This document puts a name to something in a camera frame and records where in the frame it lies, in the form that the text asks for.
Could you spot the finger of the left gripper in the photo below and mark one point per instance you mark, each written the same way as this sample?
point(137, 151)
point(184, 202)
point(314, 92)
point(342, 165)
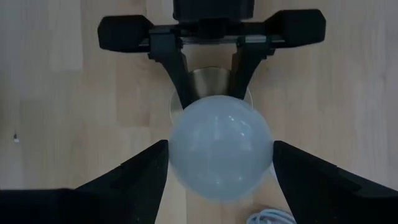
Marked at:
point(245, 68)
point(174, 62)

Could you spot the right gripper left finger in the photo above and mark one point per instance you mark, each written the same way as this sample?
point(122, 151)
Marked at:
point(124, 199)

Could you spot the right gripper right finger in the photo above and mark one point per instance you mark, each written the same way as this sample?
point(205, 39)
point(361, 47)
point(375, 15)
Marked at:
point(326, 199)

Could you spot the brushed metal lamp base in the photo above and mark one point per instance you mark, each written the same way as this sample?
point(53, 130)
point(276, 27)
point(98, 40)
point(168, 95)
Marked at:
point(210, 82)

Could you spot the white lightbulb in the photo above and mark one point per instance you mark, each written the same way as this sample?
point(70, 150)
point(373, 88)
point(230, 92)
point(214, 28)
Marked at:
point(220, 146)

